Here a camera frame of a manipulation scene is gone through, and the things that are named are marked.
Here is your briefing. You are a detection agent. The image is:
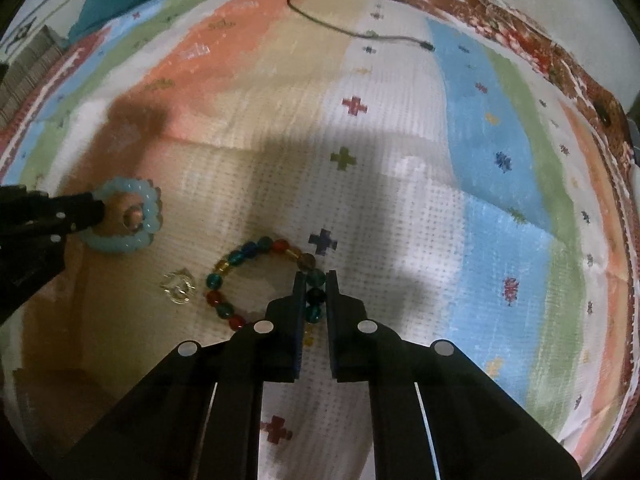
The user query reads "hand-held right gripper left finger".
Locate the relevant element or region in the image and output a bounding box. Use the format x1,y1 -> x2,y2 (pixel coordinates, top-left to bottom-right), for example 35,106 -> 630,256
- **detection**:
65,270 -> 307,480

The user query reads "brown striped pillow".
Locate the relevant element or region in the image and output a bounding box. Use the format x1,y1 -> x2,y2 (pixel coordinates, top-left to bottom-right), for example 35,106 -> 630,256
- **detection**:
0,24 -> 69,122

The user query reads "light blue bead bracelet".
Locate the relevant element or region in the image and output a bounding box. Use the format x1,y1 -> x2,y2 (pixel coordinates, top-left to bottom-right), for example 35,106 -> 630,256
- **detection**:
77,175 -> 164,253

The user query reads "multicolour glass bead bracelet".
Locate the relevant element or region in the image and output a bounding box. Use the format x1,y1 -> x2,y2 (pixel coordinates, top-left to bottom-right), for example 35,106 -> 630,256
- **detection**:
205,235 -> 331,349

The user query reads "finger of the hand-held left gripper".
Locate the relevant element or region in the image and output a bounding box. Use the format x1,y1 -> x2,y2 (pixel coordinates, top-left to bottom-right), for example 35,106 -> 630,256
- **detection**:
30,224 -> 99,249
0,185 -> 106,227

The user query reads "striped colourful mat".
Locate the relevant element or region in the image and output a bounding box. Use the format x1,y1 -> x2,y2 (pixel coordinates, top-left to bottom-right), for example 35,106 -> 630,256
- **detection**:
0,0 -> 637,480

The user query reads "long black cable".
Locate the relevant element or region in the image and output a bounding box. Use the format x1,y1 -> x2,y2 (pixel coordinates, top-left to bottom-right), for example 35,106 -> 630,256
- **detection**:
287,0 -> 436,52

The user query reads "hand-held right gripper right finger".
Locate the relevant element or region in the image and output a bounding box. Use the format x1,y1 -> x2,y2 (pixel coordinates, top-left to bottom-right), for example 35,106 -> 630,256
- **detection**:
325,269 -> 582,480

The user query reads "white headboard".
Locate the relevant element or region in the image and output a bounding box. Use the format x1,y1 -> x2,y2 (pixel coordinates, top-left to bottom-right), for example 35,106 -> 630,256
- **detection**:
0,0 -> 110,52

